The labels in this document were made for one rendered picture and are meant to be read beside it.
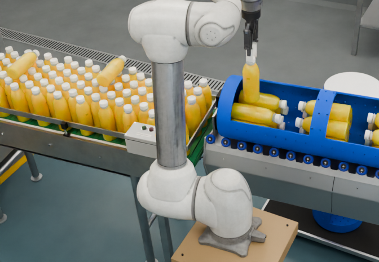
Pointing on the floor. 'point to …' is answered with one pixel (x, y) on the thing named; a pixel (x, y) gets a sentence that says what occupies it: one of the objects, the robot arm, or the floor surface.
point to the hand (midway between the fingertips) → (251, 52)
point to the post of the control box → (164, 230)
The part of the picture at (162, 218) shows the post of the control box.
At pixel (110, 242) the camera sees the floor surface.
